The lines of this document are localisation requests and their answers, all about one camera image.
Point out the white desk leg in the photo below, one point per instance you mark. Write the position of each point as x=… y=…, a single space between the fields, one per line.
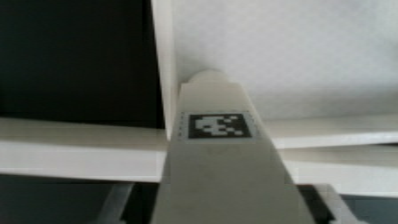
x=225 y=185

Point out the white front fence bar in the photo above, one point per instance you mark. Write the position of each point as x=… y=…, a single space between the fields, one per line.
x=357 y=168

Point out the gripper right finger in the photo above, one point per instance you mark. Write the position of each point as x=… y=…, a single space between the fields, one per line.
x=343 y=216

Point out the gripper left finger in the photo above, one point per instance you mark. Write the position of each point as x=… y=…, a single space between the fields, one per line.
x=113 y=205

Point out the white desk tabletop tray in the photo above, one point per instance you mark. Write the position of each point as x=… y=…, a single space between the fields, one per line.
x=97 y=56

